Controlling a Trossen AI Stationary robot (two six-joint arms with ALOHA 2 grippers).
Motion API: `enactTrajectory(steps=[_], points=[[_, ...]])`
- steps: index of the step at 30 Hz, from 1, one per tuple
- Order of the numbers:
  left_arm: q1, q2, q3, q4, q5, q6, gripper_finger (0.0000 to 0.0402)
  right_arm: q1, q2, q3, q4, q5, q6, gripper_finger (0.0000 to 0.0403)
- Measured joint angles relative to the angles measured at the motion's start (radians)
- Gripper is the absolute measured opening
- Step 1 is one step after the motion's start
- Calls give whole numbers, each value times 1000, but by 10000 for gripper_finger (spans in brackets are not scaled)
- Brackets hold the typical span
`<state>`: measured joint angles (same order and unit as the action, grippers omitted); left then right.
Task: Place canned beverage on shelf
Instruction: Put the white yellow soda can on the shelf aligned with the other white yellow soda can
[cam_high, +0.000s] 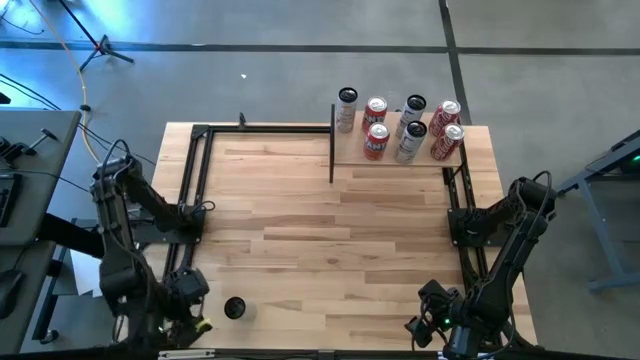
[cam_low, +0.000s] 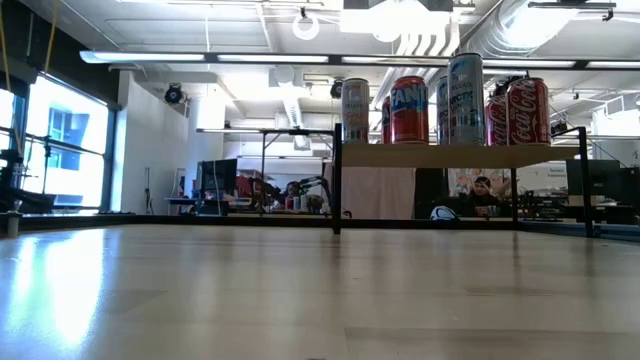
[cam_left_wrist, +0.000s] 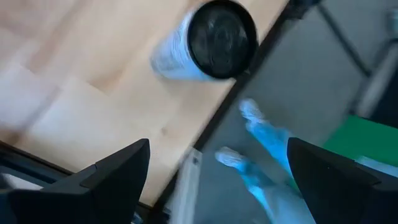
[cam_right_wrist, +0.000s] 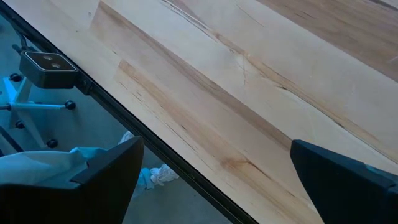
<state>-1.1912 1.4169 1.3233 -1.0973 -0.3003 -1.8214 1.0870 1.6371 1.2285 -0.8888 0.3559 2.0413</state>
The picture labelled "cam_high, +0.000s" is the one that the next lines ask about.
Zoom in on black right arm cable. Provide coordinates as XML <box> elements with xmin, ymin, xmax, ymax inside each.
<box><xmin>517</xmin><ymin>169</ymin><xmax>555</xmax><ymax>241</ymax></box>

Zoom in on black aluminium table frame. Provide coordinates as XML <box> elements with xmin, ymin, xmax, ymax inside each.
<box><xmin>114</xmin><ymin>112</ymin><xmax>546</xmax><ymax>360</ymax></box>

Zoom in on black-topped white can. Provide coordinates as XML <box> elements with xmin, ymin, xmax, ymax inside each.
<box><xmin>223</xmin><ymin>296</ymin><xmax>257</xmax><ymax>321</ymax></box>

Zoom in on silver metal bracket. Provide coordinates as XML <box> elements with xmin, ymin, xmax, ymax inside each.
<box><xmin>437</xmin><ymin>351</ymin><xmax>495</xmax><ymax>360</ymax></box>
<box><xmin>157</xmin><ymin>349</ymin><xmax>217</xmax><ymax>360</ymax></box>

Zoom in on yellow cable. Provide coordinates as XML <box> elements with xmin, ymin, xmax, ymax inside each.
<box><xmin>27</xmin><ymin>0</ymin><xmax>104</xmax><ymax>164</ymax></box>

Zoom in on red Fanta can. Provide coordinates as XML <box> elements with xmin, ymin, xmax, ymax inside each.
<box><xmin>363</xmin><ymin>122</ymin><xmax>391</xmax><ymax>162</ymax></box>
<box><xmin>361</xmin><ymin>96</ymin><xmax>389</xmax><ymax>132</ymax></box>

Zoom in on black clamp tool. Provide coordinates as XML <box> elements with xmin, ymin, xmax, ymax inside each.
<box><xmin>0</xmin><ymin>128</ymin><xmax>60</xmax><ymax>162</ymax></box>

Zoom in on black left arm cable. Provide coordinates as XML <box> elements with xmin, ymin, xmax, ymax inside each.
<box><xmin>97</xmin><ymin>138</ymin><xmax>134</xmax><ymax>201</ymax></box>

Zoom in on white Celsius can orange print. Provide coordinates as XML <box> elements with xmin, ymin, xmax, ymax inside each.
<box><xmin>335</xmin><ymin>87</ymin><xmax>359</xmax><ymax>135</ymax></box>

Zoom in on wooden shelf black metal legs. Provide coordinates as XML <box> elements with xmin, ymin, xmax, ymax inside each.
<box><xmin>328</xmin><ymin>103</ymin><xmax>469</xmax><ymax>185</ymax></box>

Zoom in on black metal beam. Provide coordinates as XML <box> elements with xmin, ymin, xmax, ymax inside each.
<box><xmin>37</xmin><ymin>212</ymin><xmax>106</xmax><ymax>260</ymax></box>

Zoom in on grey-blue metal stand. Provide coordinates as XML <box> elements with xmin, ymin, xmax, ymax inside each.
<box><xmin>549</xmin><ymin>128</ymin><xmax>640</xmax><ymax>292</ymax></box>

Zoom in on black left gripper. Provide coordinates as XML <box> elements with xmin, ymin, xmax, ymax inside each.
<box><xmin>149</xmin><ymin>294</ymin><xmax>214</xmax><ymax>347</ymax></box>

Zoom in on black tripod stand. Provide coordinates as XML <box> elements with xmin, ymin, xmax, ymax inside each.
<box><xmin>55</xmin><ymin>0</ymin><xmax>135</xmax><ymax>74</ymax></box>

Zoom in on black keyboard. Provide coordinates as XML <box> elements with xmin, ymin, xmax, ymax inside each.
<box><xmin>0</xmin><ymin>172</ymin><xmax>24</xmax><ymax>229</ymax></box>

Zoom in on white paper sheet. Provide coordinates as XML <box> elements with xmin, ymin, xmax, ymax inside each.
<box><xmin>68</xmin><ymin>248</ymin><xmax>104</xmax><ymax>299</ymax></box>

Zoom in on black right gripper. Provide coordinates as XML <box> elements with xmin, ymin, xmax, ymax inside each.
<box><xmin>404</xmin><ymin>279</ymin><xmax>467</xmax><ymax>350</ymax></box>

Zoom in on grey desk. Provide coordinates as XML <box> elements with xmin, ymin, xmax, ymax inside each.
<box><xmin>0</xmin><ymin>239</ymin><xmax>57</xmax><ymax>356</ymax></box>
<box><xmin>0</xmin><ymin>109</ymin><xmax>83</xmax><ymax>247</ymax></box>

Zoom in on thin black cable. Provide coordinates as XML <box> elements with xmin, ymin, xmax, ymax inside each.
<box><xmin>0</xmin><ymin>72</ymin><xmax>157</xmax><ymax>167</ymax></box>

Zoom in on white Celsius Arctic Vibe can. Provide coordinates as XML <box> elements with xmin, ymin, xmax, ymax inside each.
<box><xmin>395</xmin><ymin>120</ymin><xmax>429</xmax><ymax>165</ymax></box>
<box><xmin>395</xmin><ymin>94</ymin><xmax>428</xmax><ymax>139</ymax></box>

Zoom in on red Coca-Cola can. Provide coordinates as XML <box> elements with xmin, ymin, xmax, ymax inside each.
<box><xmin>429</xmin><ymin>123</ymin><xmax>466</xmax><ymax>162</ymax></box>

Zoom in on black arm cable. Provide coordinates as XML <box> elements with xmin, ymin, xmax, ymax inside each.
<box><xmin>97</xmin><ymin>138</ymin><xmax>134</xmax><ymax>201</ymax></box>
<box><xmin>517</xmin><ymin>169</ymin><xmax>555</xmax><ymax>241</ymax></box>

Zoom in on Star Wars Coca-Cola can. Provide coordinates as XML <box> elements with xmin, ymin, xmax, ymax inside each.
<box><xmin>428</xmin><ymin>99</ymin><xmax>462</xmax><ymax>138</ymax></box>

